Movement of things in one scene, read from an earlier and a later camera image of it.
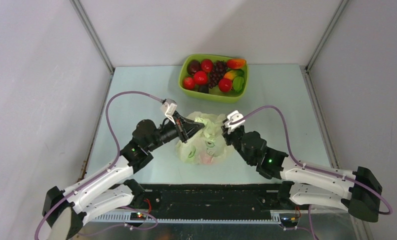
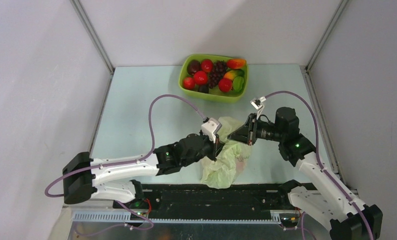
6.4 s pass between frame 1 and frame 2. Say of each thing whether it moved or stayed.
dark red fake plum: stayed
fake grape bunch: stayed
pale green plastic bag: moved
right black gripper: moved
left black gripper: moved
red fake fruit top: stayed
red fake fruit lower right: stayed
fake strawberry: stayed
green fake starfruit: stayed
